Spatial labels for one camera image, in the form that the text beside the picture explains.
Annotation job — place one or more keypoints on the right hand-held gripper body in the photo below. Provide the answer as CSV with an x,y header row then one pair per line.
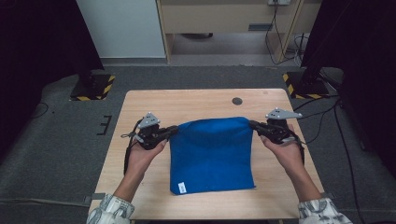
x,y
278,132

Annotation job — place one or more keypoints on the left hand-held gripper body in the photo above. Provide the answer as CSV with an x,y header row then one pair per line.
x,y
151,135

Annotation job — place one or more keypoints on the blue cloth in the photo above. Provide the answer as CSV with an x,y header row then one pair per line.
x,y
211,155

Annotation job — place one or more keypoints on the person's right hand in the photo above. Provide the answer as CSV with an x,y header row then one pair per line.
x,y
288,155

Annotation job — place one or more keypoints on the person's left hand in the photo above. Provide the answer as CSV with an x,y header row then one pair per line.
x,y
140,161

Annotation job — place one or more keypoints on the dark round table grommet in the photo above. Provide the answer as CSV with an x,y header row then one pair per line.
x,y
237,101

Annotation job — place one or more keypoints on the black striped stand base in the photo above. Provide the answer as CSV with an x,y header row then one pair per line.
x,y
306,88
93,88

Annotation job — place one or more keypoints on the grey tape strip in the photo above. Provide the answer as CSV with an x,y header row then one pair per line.
x,y
97,196
329,195

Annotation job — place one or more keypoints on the person's left patterned sleeve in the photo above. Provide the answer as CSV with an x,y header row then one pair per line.
x,y
110,210

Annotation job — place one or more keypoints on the person's patterned sleeve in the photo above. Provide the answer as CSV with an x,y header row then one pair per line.
x,y
110,210
322,211

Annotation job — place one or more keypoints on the person's right patterned sleeve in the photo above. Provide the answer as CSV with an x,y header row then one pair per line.
x,y
322,211

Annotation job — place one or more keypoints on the white panel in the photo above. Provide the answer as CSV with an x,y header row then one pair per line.
x,y
124,28

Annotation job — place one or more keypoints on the black curtain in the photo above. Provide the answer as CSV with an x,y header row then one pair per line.
x,y
40,46
367,62

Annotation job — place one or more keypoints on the light wooden cabinet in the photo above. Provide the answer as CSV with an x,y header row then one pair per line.
x,y
211,17

